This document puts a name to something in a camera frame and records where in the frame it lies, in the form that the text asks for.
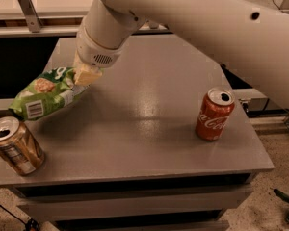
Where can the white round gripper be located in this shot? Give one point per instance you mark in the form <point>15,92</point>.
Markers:
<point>94,53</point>

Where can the green rice chip bag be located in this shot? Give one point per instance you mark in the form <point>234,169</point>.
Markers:
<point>48,93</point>

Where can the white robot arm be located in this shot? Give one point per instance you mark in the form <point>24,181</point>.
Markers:
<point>251,41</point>

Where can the gold orange soda can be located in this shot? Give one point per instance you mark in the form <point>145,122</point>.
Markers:
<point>18,147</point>

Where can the red Coca-Cola can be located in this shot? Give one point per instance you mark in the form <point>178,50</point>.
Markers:
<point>216,108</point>

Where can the grey drawer cabinet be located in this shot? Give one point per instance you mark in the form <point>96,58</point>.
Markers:
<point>167,204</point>

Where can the left metal bracket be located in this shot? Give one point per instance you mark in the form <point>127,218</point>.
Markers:
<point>30,15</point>

